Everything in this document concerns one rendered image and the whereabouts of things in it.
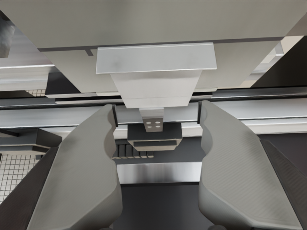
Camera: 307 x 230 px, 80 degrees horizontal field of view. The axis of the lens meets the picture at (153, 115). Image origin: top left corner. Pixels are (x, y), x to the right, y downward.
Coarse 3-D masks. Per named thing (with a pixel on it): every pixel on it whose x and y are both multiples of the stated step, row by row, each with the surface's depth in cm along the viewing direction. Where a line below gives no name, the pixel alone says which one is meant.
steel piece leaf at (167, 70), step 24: (120, 48) 14; (144, 48) 14; (168, 48) 13; (192, 48) 13; (96, 72) 13; (120, 72) 13; (144, 72) 13; (168, 72) 17; (192, 72) 17; (144, 96) 22; (168, 96) 22
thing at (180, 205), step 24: (120, 168) 20; (144, 168) 20; (168, 168) 20; (192, 168) 20; (144, 192) 18; (168, 192) 18; (192, 192) 18; (120, 216) 18; (144, 216) 18; (168, 216) 18; (192, 216) 18
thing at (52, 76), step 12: (60, 72) 22; (48, 84) 22; (60, 84) 22; (72, 84) 22; (48, 96) 22; (60, 96) 22; (72, 96) 22; (84, 96) 22; (96, 96) 24; (108, 96) 24; (120, 96) 23; (192, 96) 23; (204, 96) 23
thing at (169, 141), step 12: (144, 108) 26; (156, 108) 26; (144, 120) 31; (156, 120) 32; (132, 132) 40; (144, 132) 40; (156, 132) 40; (168, 132) 40; (180, 132) 40; (132, 144) 44; (144, 144) 40; (156, 144) 40; (168, 144) 40
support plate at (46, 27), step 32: (0, 0) 10; (32, 0) 10; (64, 0) 10; (96, 0) 10; (128, 0) 10; (160, 0) 10; (192, 0) 10; (224, 0) 10; (256, 0) 10; (288, 0) 10; (32, 32) 12; (64, 32) 12; (96, 32) 12; (128, 32) 12; (160, 32) 12; (192, 32) 13; (224, 32) 13; (256, 32) 13; (64, 64) 16; (224, 64) 16; (256, 64) 17
